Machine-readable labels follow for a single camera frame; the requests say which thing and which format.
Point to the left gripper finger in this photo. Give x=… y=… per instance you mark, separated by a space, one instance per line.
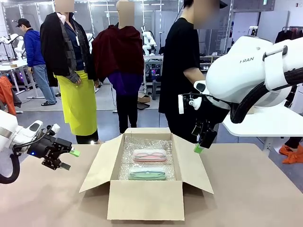
x=64 y=166
x=75 y=152

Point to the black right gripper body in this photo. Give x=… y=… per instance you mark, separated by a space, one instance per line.
x=204 y=125

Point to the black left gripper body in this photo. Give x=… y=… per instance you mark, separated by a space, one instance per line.
x=49 y=149

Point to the pink translucent glasses case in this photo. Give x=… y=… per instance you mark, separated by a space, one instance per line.
x=149 y=159

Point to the green translucent glasses case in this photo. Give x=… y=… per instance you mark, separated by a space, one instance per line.
x=146 y=177

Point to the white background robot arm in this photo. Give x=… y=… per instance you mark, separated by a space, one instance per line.
x=14 y=40
x=149 y=40

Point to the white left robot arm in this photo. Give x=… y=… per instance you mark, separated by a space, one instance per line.
x=7 y=132

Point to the person's bare forearm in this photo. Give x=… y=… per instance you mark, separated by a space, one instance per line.
x=194 y=75

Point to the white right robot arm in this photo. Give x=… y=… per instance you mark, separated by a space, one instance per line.
x=236 y=78

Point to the dark-framed glasses in pink case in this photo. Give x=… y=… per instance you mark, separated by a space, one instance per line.
x=149 y=154

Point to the brown cardboard shipping box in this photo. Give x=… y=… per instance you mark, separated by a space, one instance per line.
x=144 y=201

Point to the figure in yellow skirt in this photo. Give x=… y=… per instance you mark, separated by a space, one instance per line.
x=78 y=106

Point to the grey plastic stool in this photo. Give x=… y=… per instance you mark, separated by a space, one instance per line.
x=156 y=89

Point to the clear bubble wrap sheet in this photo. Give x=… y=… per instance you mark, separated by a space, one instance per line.
x=146 y=143

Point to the person in black t-shirt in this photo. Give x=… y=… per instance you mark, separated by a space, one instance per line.
x=177 y=71

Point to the shoe shelf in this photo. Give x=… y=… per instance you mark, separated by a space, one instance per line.
x=209 y=60

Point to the small cardboard box on floor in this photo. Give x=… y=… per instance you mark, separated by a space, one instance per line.
x=144 y=98

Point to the orange hanging garment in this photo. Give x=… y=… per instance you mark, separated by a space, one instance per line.
x=6 y=92

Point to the desk with lit electronics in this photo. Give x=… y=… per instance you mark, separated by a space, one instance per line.
x=152 y=68

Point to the orange cloth on floor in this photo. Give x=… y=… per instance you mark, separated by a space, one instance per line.
x=292 y=152

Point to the white background work table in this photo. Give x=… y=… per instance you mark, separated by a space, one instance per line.
x=14 y=65

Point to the man in blue hoodie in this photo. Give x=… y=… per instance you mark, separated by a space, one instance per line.
x=34 y=52

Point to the figure in maroon shawl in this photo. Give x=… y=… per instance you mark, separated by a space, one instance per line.
x=120 y=54

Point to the clothes rack with dark garments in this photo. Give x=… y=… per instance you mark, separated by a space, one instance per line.
x=288 y=34

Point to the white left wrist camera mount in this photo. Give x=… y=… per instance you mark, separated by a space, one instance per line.
x=55 y=127

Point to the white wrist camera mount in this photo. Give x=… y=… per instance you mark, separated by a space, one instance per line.
x=181 y=104
x=55 y=127

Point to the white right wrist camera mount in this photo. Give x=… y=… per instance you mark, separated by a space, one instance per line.
x=181 y=104

